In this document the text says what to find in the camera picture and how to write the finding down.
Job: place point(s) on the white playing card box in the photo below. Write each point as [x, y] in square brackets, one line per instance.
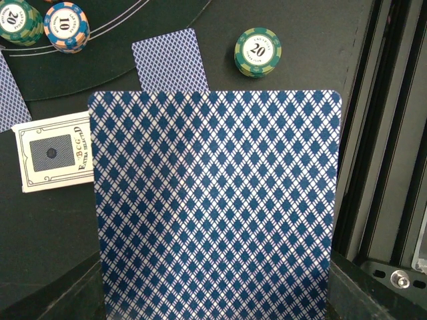
[55, 152]

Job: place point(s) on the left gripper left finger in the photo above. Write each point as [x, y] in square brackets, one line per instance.
[78, 294]

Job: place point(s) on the blue chip stack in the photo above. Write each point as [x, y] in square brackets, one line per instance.
[66, 27]

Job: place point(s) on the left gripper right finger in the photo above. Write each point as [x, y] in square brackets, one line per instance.
[354, 295]

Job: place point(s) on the green poker chip stack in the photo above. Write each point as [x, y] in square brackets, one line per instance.
[257, 52]

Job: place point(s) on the round black poker mat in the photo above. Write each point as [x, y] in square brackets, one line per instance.
[42, 72]

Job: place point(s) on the dealt card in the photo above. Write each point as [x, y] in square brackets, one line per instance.
[170, 62]
[13, 108]

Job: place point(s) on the black aluminium mounting rail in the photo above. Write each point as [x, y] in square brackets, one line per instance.
[380, 223]

